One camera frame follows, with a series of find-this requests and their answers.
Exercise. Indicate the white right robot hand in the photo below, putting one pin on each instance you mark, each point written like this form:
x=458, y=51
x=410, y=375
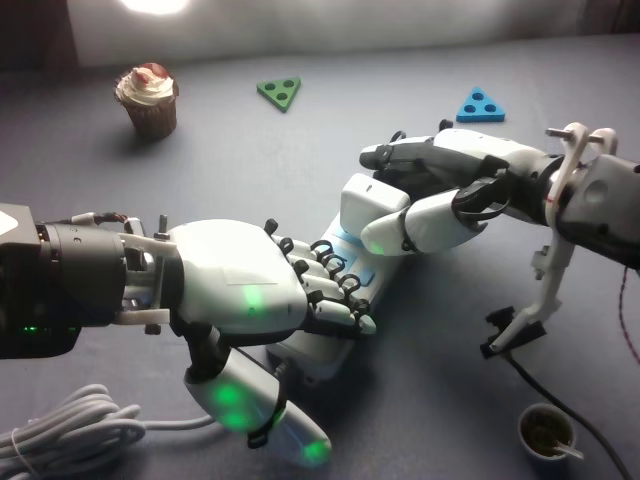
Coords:
x=475, y=145

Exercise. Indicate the blue triangle block three holes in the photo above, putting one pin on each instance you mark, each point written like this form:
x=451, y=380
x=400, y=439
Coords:
x=477, y=103

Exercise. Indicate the toy cupcake white frosting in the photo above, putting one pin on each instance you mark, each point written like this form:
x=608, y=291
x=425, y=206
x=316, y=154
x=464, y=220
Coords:
x=150, y=115

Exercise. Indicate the dark curtain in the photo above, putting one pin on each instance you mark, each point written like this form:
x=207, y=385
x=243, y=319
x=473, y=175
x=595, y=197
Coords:
x=35, y=30

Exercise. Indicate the green triangle block three holes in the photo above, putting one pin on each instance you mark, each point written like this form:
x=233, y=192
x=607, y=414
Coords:
x=279, y=89

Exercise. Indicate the white power strip blue sockets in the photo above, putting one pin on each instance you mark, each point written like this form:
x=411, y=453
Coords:
x=320, y=356

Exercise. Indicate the white backdrop sheet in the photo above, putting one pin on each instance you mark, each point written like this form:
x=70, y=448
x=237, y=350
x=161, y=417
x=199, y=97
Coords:
x=350, y=25

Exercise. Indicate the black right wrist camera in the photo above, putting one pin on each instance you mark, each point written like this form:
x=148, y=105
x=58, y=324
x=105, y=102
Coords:
x=500, y=316

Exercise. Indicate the small white spoon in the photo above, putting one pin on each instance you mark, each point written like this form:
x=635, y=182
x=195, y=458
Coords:
x=570, y=451

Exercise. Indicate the small white cup green filling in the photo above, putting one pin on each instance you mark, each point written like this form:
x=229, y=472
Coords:
x=530, y=445

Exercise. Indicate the white charger adapter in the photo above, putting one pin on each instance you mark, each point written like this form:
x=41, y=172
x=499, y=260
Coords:
x=370, y=205

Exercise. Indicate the grey tablecloth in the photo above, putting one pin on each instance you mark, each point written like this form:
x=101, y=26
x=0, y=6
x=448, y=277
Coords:
x=450, y=325

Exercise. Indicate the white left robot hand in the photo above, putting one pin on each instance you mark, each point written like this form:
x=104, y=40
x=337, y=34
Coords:
x=225, y=270

